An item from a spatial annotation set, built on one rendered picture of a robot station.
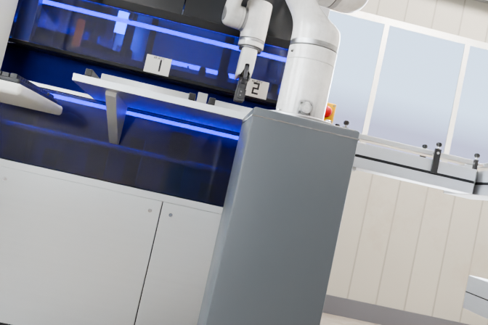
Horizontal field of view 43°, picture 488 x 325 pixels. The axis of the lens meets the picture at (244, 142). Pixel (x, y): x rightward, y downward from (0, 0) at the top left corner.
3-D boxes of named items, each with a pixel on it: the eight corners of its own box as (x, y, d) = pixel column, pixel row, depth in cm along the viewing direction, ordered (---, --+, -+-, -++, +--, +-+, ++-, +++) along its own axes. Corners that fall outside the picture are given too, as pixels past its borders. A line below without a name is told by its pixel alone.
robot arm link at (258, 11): (242, 33, 194) (268, 42, 197) (250, -6, 195) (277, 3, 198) (233, 38, 202) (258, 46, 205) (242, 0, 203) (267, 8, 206)
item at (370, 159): (294, 152, 219) (303, 109, 220) (287, 154, 234) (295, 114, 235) (475, 194, 224) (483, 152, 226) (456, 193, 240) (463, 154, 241)
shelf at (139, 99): (96, 101, 212) (98, 96, 212) (292, 146, 217) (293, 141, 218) (71, 80, 164) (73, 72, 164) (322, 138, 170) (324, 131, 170)
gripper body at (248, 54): (237, 47, 204) (230, 80, 204) (240, 40, 194) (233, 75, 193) (259, 52, 205) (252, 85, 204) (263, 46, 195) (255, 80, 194)
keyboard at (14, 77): (11, 94, 189) (14, 86, 189) (57, 104, 189) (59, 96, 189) (-39, 70, 149) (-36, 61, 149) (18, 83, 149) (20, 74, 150)
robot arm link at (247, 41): (237, 40, 204) (236, 49, 204) (240, 34, 195) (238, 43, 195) (262, 46, 205) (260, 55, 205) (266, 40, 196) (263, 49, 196)
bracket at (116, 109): (110, 142, 203) (118, 104, 204) (118, 144, 204) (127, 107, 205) (94, 136, 170) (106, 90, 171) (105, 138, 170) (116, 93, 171)
